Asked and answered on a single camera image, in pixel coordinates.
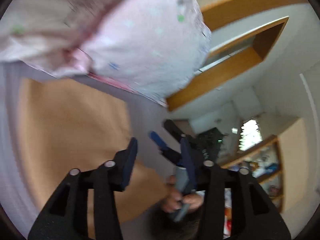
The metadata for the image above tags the lavender bed sheet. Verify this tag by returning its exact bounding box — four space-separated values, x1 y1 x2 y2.
1 62 178 239

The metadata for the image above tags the bright window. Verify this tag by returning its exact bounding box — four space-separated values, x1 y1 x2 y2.
239 119 263 151

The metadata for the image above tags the pink floral pillow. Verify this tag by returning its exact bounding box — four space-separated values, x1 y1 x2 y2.
75 0 212 105

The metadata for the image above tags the wooden storage shelf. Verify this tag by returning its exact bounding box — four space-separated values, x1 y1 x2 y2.
220 118 316 239

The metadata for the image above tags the white tree-print pillow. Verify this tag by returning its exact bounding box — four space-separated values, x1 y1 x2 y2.
1 0 121 77

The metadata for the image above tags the tan fleece garment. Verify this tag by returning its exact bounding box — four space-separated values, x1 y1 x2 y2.
18 79 166 239

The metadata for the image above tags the wooden framed wall niche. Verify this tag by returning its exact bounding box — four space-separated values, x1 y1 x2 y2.
167 0 308 112

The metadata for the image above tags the person's right hand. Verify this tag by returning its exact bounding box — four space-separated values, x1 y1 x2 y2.
160 175 204 213

